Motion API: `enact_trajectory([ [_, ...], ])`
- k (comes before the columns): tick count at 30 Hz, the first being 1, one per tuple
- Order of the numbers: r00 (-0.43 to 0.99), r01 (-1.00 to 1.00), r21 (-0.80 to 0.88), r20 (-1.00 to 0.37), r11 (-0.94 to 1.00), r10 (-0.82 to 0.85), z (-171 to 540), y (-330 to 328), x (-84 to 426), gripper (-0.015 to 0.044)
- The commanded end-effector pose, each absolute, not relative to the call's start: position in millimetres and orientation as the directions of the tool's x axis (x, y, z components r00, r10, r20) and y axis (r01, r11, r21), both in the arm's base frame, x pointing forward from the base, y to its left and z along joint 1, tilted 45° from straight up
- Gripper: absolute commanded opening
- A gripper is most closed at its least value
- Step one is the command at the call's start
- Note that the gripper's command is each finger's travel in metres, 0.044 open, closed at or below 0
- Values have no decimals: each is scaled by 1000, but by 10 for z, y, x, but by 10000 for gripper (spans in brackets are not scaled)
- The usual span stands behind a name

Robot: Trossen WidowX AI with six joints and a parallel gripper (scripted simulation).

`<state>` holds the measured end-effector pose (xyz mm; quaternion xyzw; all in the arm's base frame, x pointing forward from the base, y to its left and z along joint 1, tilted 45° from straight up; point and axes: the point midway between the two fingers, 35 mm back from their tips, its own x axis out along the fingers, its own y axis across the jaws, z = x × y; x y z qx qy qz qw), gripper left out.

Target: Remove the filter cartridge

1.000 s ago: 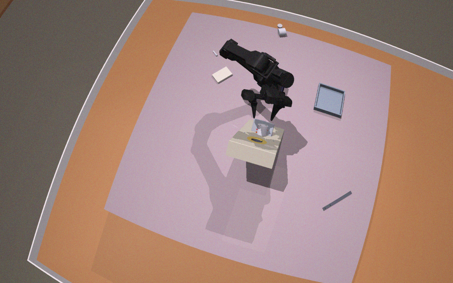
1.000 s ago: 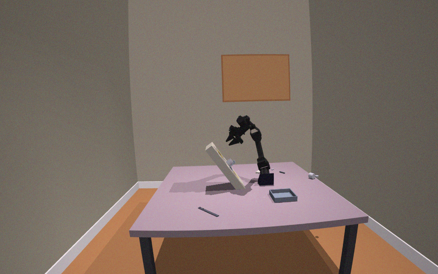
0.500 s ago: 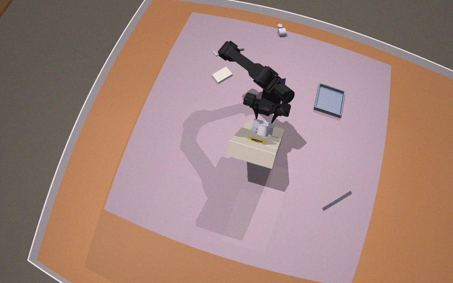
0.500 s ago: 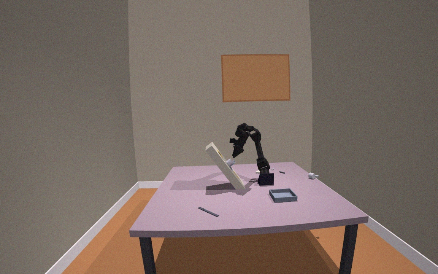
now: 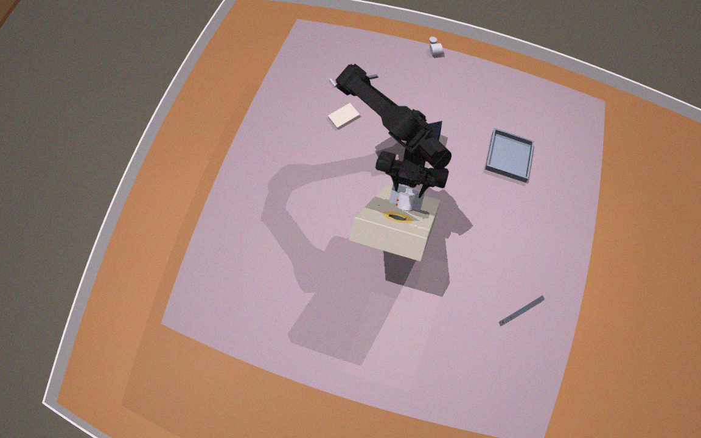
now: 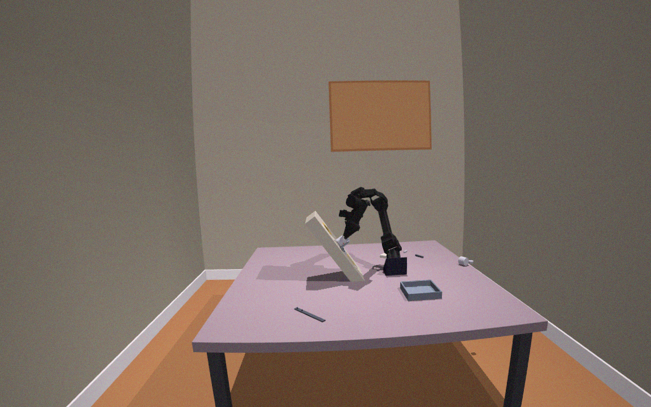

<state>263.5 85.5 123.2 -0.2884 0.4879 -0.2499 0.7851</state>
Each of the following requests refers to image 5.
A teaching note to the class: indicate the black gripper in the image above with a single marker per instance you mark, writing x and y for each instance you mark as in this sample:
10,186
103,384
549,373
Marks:
386,163

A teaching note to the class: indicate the cream flat rectangular block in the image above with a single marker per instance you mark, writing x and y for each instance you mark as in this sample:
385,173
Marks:
344,115

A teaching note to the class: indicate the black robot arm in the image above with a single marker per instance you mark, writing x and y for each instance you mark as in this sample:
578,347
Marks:
403,124

